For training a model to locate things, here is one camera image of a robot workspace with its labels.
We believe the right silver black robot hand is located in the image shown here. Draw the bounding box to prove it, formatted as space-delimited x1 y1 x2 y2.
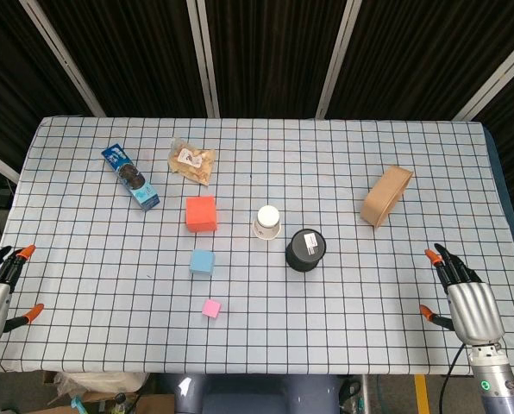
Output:
419 242 506 346

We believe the blue cube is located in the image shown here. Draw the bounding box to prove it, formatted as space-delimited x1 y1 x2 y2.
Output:
189 248 216 277

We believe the small pink cube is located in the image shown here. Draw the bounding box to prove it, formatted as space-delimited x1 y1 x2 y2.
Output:
201 298 223 321

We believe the clear plastic bag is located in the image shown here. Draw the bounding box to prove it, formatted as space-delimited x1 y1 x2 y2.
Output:
53 372 149 397

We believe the metal table leg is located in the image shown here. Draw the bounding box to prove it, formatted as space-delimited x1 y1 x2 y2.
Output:
359 373 373 414

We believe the light blue checked tablecloth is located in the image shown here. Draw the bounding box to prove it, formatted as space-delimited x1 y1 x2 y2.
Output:
0 115 514 375

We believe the black mesh pen holder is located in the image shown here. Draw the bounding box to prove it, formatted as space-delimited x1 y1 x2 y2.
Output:
285 228 328 273

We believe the blue cookie box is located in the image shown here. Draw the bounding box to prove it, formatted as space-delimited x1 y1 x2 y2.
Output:
100 143 160 213

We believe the orange-red cube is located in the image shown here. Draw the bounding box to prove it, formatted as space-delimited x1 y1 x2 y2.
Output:
185 195 220 234

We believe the white paper cup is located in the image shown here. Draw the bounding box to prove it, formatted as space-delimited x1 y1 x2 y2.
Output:
252 205 282 241

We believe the grey-blue robot torso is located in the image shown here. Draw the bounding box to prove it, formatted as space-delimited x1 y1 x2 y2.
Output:
173 373 341 414

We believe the clear snack bag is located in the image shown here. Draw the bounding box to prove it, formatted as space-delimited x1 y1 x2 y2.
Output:
166 137 217 187

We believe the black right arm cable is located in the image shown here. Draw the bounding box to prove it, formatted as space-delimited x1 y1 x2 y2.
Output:
438 343 470 414

